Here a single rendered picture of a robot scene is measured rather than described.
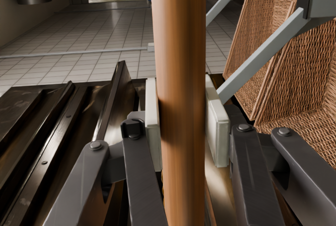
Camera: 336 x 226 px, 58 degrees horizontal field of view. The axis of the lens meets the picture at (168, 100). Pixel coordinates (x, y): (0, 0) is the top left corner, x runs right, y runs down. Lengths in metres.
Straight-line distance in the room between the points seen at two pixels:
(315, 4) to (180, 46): 0.44
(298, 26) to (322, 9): 0.04
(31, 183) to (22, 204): 0.09
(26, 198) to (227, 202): 0.62
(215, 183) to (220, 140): 0.87
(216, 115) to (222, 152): 0.02
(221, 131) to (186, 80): 0.04
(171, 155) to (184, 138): 0.02
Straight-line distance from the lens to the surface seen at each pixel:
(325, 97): 1.29
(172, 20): 0.16
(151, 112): 0.17
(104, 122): 1.09
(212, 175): 1.07
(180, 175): 0.21
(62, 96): 1.64
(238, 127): 0.16
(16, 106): 1.75
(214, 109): 0.17
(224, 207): 0.96
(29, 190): 1.12
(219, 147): 0.17
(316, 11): 0.59
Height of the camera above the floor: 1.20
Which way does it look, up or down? 1 degrees down
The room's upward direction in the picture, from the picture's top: 94 degrees counter-clockwise
